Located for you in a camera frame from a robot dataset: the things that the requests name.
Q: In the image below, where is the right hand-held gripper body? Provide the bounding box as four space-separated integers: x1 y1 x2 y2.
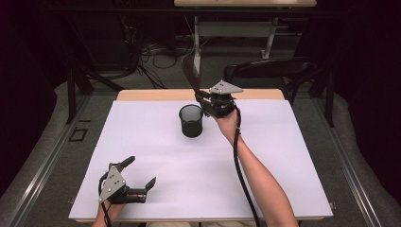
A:
201 79 245 119

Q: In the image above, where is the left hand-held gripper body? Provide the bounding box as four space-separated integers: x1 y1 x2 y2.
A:
97 162 148 204

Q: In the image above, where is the black mesh pen holder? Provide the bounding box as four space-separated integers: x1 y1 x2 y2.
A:
178 104 204 138

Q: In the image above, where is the person's left hand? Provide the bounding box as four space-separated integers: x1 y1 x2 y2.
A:
99 194 140 220

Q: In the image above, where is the person's right hand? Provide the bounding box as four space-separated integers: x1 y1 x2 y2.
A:
211 106 243 144

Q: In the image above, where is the white table mat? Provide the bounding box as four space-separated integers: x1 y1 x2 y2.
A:
68 99 334 221

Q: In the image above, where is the black chair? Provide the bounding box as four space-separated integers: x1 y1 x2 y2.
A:
222 57 319 96

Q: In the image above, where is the desk with white legs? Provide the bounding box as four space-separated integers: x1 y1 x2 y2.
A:
173 0 318 80

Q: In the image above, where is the black metal stand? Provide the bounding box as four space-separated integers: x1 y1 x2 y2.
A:
310 69 336 129
64 67 127 125

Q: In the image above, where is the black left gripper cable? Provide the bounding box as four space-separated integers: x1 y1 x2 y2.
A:
97 172 113 227

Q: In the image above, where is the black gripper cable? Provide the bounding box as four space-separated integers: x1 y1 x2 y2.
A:
97 172 113 227
232 107 262 227

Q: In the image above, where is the metal floor rail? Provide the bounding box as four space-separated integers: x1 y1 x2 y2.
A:
6 94 93 227
310 94 384 227

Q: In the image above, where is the tangle of floor cables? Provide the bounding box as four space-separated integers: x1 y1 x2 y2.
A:
121 15 197 90

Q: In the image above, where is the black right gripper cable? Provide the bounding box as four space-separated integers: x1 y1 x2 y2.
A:
232 107 262 227

